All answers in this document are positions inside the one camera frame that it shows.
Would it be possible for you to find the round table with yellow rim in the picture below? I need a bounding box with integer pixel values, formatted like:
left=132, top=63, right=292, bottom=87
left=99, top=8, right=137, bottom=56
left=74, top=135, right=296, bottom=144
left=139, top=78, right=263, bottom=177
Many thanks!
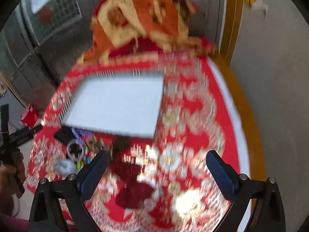
left=208, top=53, right=266, bottom=232

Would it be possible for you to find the white tray with striped rim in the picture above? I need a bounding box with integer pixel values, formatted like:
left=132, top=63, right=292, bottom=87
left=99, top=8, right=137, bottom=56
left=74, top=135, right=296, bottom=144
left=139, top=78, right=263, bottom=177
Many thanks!
left=58, top=69, right=166, bottom=139

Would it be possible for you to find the multicoloured bead bracelet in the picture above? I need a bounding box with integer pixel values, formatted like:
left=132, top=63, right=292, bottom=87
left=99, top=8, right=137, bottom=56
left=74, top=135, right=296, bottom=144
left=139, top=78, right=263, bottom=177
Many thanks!
left=75, top=157, right=93, bottom=171

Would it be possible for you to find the striped bead bracelet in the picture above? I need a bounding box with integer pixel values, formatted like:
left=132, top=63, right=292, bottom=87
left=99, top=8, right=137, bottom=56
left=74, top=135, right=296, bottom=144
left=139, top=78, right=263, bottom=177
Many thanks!
left=66, top=138, right=87, bottom=160

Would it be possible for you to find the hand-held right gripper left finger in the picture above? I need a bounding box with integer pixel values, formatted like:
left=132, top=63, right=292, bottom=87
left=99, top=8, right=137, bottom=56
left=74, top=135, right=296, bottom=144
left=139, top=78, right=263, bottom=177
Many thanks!
left=29, top=150, right=110, bottom=232

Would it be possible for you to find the yellow door frame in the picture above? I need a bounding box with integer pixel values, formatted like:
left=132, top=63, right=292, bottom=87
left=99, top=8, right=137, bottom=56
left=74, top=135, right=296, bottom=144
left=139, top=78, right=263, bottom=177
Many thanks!
left=218, top=0, right=244, bottom=63

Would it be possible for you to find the pale grey cloth item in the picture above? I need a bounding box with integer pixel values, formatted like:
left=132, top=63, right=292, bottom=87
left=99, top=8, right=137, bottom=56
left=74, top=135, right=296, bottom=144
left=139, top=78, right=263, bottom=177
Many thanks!
left=53, top=159, right=78, bottom=175

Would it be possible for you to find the orange and red blanket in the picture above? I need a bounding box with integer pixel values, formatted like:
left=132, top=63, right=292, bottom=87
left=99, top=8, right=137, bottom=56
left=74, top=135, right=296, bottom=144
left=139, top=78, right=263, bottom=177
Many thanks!
left=80, top=0, right=219, bottom=63

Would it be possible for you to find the red floral tablecloth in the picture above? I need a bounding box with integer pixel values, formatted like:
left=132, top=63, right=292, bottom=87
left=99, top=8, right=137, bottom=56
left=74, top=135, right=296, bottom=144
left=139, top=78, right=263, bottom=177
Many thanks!
left=25, top=51, right=242, bottom=232

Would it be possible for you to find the black pouch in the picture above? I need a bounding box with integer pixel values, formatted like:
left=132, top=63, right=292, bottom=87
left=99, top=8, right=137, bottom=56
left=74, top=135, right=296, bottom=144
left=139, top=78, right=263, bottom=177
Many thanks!
left=54, top=127, right=78, bottom=143

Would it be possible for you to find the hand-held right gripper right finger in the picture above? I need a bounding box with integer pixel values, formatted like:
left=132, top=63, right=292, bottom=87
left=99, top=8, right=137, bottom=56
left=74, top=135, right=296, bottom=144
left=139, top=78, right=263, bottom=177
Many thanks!
left=205, top=150, right=286, bottom=232

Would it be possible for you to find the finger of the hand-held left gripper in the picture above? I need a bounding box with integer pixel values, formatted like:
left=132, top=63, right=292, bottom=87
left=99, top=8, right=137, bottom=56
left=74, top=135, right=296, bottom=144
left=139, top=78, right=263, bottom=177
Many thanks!
left=9, top=125, right=43, bottom=148
left=1, top=104, right=10, bottom=150

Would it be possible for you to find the leopard print hair clip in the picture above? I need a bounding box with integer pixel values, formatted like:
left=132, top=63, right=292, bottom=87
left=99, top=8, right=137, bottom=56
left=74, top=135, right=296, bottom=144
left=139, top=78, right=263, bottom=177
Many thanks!
left=86, top=138, right=105, bottom=153

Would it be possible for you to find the red carton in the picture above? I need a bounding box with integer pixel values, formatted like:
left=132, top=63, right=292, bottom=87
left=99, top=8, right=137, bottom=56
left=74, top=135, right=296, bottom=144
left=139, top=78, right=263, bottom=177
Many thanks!
left=20, top=104, right=39, bottom=129

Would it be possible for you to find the dark red hair bow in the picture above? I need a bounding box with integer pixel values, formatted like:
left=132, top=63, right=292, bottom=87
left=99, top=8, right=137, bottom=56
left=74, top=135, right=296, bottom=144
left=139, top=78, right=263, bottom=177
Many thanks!
left=110, top=162, right=155, bottom=209

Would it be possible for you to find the grid window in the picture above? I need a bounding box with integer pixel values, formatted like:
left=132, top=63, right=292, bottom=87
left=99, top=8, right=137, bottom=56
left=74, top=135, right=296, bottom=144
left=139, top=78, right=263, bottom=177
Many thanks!
left=20, top=0, right=84, bottom=46

